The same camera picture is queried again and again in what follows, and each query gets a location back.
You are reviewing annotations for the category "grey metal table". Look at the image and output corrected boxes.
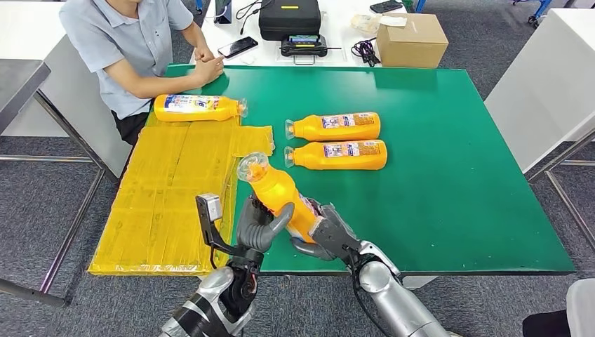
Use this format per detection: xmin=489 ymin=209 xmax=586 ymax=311
xmin=0 ymin=60 xmax=52 ymax=136

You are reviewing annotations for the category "orange detergent bottle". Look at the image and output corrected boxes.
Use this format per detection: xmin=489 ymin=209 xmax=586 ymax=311
xmin=284 ymin=111 xmax=382 ymax=143
xmin=283 ymin=139 xmax=389 ymax=171
xmin=236 ymin=152 xmax=326 ymax=245
xmin=153 ymin=93 xmax=249 ymax=124

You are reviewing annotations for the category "blue cart frame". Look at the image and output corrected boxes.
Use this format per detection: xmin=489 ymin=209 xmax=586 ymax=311
xmin=511 ymin=0 xmax=554 ymax=27

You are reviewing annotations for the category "coiled black cable bundle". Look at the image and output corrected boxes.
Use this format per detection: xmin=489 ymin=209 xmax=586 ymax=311
xmin=351 ymin=38 xmax=382 ymax=68

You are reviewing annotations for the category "person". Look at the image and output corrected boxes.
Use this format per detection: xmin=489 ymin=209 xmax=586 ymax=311
xmin=521 ymin=278 xmax=595 ymax=337
xmin=59 ymin=0 xmax=225 ymax=146

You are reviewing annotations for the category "brown cardboard box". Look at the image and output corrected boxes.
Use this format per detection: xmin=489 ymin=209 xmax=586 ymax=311
xmin=375 ymin=13 xmax=450 ymax=70

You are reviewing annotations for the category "person's left hand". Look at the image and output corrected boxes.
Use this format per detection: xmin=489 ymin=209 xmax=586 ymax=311
xmin=194 ymin=45 xmax=217 ymax=64

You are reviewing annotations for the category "black smartphone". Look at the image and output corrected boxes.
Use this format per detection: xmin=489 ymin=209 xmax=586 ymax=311
xmin=369 ymin=0 xmax=404 ymax=14
xmin=217 ymin=36 xmax=260 ymax=60

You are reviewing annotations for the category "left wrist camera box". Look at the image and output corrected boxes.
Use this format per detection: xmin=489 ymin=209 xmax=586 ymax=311
xmin=195 ymin=192 xmax=234 ymax=257

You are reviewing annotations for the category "steel table frame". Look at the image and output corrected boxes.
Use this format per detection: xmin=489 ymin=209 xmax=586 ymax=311
xmin=526 ymin=126 xmax=595 ymax=254
xmin=0 ymin=91 xmax=117 ymax=309

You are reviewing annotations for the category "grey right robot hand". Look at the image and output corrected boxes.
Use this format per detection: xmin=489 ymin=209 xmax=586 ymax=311
xmin=288 ymin=197 xmax=368 ymax=263

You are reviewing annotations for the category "person's right hand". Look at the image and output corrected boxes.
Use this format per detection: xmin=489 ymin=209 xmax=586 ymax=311
xmin=192 ymin=55 xmax=225 ymax=87

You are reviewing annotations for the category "clear plastic bag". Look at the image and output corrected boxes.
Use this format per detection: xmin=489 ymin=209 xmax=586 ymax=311
xmin=349 ymin=13 xmax=382 ymax=34

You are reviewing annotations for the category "black hard case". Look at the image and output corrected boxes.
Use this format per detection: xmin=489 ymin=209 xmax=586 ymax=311
xmin=258 ymin=0 xmax=323 ymax=42

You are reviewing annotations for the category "dark standing tablet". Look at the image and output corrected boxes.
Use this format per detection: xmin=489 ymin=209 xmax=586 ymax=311
xmin=213 ymin=0 xmax=234 ymax=25

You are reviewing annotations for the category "black yellow remote controller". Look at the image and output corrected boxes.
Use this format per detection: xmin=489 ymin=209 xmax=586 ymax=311
xmin=279 ymin=34 xmax=343 ymax=66

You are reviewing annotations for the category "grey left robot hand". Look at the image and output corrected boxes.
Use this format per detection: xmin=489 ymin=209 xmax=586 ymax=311
xmin=235 ymin=195 xmax=295 ymax=254

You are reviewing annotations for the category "white table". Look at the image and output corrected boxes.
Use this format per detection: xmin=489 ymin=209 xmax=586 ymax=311
xmin=0 ymin=2 xmax=134 ymax=180
xmin=189 ymin=0 xmax=411 ymax=68
xmin=484 ymin=6 xmax=595 ymax=174

